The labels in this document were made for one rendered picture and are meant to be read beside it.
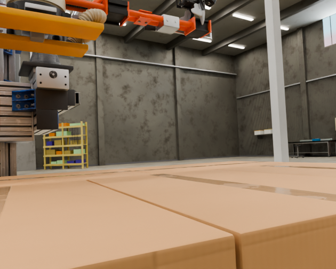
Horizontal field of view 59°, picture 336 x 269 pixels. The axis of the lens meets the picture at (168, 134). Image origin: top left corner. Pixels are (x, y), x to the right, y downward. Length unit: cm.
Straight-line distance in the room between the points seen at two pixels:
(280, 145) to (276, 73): 87
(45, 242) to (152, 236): 8
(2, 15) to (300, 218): 83
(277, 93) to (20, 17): 325
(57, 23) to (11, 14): 11
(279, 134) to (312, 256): 347
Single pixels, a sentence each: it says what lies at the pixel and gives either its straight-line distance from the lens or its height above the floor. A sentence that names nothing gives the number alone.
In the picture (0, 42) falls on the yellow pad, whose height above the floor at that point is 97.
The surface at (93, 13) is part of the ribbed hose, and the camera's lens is 99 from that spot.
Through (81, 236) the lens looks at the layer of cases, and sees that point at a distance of 26.
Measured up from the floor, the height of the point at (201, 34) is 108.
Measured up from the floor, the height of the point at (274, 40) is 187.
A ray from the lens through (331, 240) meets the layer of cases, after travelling 33.
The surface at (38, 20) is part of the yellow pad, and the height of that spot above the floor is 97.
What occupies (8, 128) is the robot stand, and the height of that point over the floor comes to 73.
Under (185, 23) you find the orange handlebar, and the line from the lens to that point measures 124.
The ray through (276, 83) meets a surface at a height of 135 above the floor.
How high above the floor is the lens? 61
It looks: 3 degrees up
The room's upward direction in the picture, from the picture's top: 2 degrees counter-clockwise
